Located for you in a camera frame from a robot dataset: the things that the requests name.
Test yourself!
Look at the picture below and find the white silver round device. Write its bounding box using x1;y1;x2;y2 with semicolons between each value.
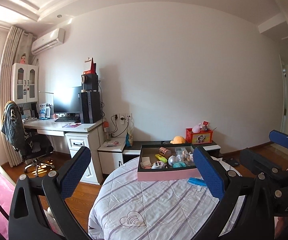
168;155;179;166

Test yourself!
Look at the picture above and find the white charger plug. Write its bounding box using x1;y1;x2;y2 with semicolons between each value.
151;161;166;169

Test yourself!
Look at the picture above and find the white wall air conditioner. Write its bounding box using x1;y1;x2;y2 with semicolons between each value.
32;28;65;55

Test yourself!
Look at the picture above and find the black office chair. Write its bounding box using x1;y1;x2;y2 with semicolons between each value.
1;101;55;177

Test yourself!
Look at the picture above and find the black speaker with red card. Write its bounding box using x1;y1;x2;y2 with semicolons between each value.
81;57;99;91

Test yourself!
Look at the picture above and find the rose gold cylinder case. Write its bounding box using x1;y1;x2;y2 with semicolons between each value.
159;147;172;159

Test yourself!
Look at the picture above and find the white bedside cabinet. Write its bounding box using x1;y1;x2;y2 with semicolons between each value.
98;138;125;174

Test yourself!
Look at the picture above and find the teal brush in clear case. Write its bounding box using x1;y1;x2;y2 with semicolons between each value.
172;161;187;168

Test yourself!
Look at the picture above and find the clear blue plastic packet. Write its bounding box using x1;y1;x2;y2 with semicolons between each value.
175;147;188;155

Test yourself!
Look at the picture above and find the white desk with drawers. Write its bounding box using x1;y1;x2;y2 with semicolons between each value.
24;119;104;185

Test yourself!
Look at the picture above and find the yellow plush toy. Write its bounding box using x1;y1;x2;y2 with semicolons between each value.
170;135;186;144

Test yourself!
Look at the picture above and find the black computer tower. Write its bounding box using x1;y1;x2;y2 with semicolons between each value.
79;91;101;124

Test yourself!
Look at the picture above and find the white flat power adapter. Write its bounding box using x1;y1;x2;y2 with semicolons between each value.
140;157;151;167

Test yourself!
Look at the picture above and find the black computer monitor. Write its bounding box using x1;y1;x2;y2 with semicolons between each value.
53;86;81;114

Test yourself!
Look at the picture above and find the pastel doll figurine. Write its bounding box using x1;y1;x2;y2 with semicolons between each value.
179;149;193;163

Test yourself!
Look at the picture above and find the beige window curtain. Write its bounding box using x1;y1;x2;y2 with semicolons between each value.
0;25;33;168

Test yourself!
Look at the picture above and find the pink storage box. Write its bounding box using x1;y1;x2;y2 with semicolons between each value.
137;144;201;181

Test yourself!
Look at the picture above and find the blue highlighter marker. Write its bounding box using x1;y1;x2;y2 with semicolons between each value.
187;178;207;186

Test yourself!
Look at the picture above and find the red toy box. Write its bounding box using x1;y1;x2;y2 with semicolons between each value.
185;128;213;145

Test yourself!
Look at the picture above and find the striped white bed quilt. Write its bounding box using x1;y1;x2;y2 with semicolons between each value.
87;155;247;240

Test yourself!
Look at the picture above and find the white glass-door cabinet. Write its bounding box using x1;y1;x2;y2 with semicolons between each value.
11;63;39;104

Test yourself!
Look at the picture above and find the wall power socket strip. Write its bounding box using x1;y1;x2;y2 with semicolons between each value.
112;113;132;121

